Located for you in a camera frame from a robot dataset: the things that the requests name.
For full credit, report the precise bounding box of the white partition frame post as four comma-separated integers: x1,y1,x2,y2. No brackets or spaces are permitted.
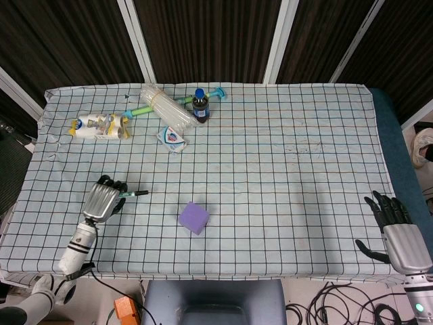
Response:
0,66,45,120
263,0,300,85
400,97,433,130
117,0,158,85
329,0,387,84

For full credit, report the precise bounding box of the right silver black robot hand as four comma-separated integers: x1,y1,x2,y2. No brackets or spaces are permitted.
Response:
355,190,433,274

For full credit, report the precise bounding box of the black mesh chair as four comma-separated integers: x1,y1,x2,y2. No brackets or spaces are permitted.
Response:
0,128,35,217

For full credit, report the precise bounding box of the black floor cable tangle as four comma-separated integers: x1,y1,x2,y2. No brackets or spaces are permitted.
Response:
286,280,412,325

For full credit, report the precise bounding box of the purple foam cube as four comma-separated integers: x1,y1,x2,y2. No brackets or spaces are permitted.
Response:
177,201,211,236

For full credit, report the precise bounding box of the white yellow wrapped roll pack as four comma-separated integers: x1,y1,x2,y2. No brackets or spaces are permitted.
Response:
68,113,133,141

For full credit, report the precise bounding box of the blue table pad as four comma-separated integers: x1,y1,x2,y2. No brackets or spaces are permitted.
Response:
367,87,433,217

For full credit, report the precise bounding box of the green blue toy pump stick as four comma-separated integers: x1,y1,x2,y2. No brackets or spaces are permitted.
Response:
121,86,228,120

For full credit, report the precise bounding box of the clear plastic cup stack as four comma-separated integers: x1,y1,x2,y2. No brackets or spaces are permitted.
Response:
139,84,199,131

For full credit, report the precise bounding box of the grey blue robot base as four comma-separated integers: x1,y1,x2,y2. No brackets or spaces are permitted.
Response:
141,279,288,325

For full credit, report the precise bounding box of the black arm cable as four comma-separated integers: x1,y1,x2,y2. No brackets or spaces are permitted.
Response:
64,226,152,318

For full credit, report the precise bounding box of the orange box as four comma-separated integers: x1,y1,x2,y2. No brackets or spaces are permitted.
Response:
113,295,141,325

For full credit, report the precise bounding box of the white black grid tablecloth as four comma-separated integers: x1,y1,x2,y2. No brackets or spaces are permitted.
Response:
0,83,424,284

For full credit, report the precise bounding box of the dark soda bottle blue cap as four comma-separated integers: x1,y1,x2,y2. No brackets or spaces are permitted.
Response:
191,87,211,124

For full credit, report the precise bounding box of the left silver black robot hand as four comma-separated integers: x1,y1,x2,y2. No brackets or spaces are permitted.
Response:
82,174,129,225

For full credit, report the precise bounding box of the white plastic bag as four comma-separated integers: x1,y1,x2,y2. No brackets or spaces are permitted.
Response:
410,129,433,169

